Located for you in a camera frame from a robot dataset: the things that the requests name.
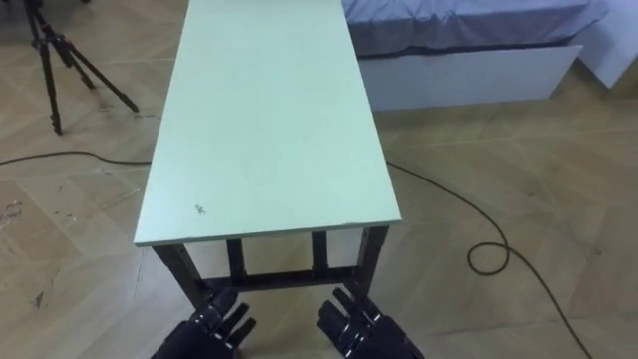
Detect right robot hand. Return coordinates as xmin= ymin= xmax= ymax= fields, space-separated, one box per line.
xmin=316 ymin=287 xmax=426 ymax=359

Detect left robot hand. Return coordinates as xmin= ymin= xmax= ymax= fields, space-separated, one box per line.
xmin=151 ymin=287 xmax=258 ymax=359

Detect pale green desk black legs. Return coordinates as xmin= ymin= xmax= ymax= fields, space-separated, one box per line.
xmin=133 ymin=0 xmax=403 ymax=313

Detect black floor cable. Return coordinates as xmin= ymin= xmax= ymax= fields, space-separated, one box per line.
xmin=0 ymin=151 xmax=594 ymax=359

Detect grey bed white frame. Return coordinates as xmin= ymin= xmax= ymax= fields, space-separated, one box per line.
xmin=341 ymin=0 xmax=638 ymax=112

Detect black camera tripod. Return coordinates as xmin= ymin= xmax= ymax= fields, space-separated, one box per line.
xmin=21 ymin=0 xmax=141 ymax=137

